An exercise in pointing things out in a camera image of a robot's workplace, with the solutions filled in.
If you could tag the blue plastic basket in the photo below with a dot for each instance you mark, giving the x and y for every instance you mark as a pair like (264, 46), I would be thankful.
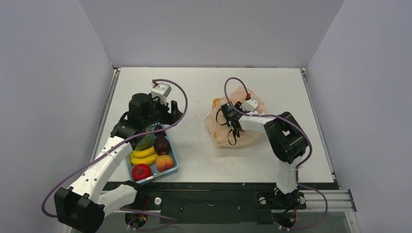
(155, 174)

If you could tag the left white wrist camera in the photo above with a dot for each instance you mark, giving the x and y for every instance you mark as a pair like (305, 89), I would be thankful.
(160, 92)

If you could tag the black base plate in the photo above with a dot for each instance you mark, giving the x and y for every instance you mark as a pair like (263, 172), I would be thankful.
(219, 215)

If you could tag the fake brown kiwi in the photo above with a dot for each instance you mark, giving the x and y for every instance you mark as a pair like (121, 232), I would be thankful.
(162, 145)

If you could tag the fake peach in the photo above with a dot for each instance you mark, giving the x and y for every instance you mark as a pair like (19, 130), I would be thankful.
(164, 162)

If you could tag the green fake melon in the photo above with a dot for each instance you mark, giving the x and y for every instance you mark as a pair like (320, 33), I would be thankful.
(145, 142)

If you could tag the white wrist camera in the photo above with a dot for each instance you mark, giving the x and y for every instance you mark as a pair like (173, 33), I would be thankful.
(160, 92)
(250, 104)

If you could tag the aluminium rail frame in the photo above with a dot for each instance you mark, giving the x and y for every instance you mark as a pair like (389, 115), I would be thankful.
(331, 201)

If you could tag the yellow fake banana bunch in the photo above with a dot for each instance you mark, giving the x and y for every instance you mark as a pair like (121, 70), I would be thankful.
(147, 156)

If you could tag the beige plastic bag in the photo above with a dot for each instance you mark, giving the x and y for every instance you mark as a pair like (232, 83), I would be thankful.
(220, 134)

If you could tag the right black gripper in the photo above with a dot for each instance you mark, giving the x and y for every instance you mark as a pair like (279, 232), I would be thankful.
(226, 111)

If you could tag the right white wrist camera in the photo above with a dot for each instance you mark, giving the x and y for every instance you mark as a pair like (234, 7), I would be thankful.
(250, 104)

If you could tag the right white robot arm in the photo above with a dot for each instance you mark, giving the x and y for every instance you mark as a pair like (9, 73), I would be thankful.
(287, 143)

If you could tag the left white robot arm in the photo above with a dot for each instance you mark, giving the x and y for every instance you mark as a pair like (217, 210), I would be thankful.
(82, 205)

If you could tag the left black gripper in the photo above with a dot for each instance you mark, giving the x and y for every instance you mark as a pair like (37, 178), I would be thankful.
(169, 118)

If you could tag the red fake tomato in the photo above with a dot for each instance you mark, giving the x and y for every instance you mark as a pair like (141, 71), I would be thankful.
(140, 172)

